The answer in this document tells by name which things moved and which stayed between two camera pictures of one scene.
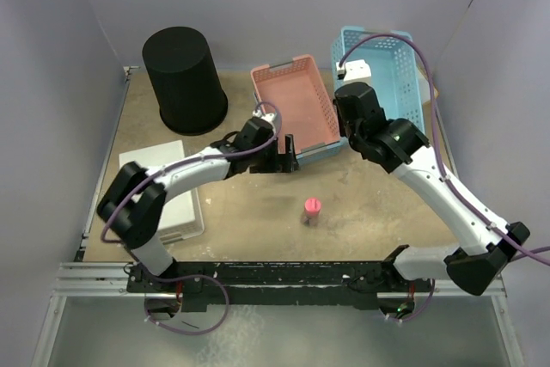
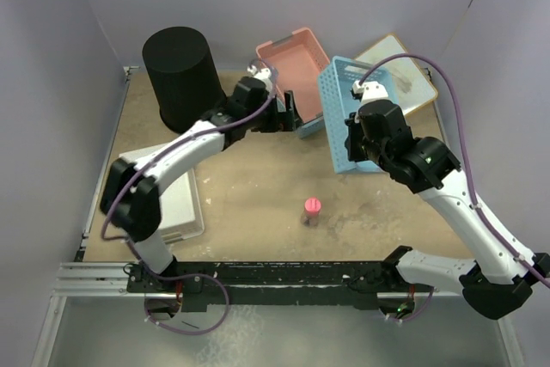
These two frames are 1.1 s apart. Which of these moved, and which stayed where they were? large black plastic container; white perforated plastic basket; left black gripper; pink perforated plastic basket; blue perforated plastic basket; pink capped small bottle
Moved: pink perforated plastic basket; left black gripper; blue perforated plastic basket
Stayed: white perforated plastic basket; pink capped small bottle; large black plastic container
